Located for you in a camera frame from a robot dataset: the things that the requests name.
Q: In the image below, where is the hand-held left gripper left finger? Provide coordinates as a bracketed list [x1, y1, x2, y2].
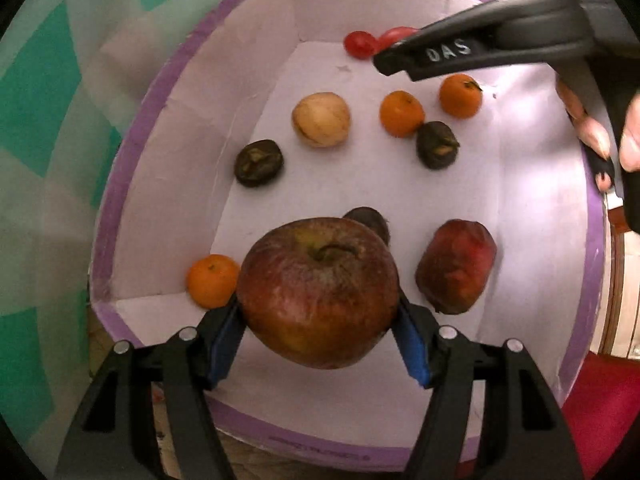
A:
[54, 294, 247, 480]

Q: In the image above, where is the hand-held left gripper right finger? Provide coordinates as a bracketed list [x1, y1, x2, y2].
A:
[391, 287, 585, 480]

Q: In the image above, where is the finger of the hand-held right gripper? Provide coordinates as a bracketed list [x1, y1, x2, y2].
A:
[372, 0, 593, 82]

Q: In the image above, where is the orange tangerine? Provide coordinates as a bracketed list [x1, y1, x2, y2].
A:
[186, 254, 241, 310]
[379, 90, 426, 138]
[439, 74, 484, 120]

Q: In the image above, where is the shrivelled small dark red apple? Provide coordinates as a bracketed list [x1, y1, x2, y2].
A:
[415, 218, 498, 316]

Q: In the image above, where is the large wrinkled red apple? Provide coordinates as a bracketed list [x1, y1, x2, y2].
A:
[236, 217, 401, 370]

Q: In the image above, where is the red tomato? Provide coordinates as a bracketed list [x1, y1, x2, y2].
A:
[376, 26, 418, 53]
[344, 30, 378, 59]

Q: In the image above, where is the dark water chestnut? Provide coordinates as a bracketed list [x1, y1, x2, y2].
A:
[344, 206, 391, 246]
[416, 121, 461, 171]
[235, 139, 285, 188]

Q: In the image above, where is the white box with purple rim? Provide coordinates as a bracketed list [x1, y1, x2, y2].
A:
[90, 0, 608, 473]

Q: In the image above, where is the yellow striped pepino melon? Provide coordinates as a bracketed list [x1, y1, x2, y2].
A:
[292, 92, 351, 149]

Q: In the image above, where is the person's right hand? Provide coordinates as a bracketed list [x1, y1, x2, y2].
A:
[555, 74, 640, 193]

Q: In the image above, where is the red cloth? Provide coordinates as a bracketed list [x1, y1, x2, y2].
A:
[560, 350, 640, 480]

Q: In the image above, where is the teal checked tablecloth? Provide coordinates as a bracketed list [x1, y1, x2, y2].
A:
[0, 0, 281, 461]

